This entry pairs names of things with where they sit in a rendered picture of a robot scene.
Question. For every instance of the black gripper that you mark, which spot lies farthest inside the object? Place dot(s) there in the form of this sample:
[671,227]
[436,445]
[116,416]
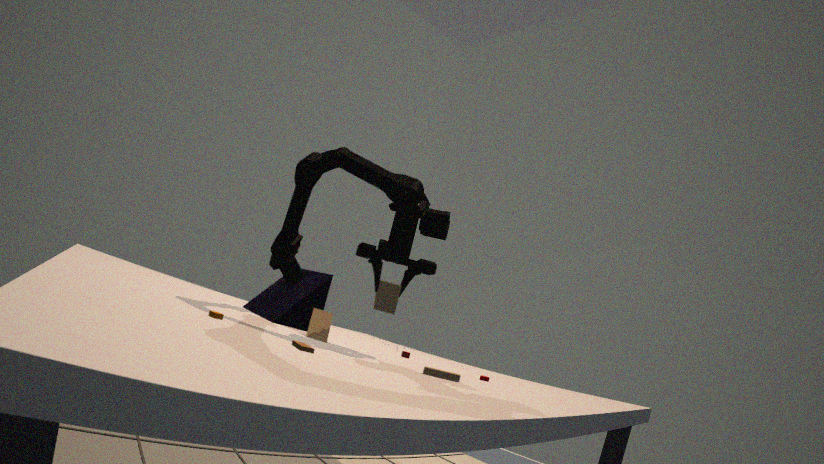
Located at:
[399,245]

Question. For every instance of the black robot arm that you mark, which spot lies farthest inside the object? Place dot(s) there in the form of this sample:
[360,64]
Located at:
[406,192]

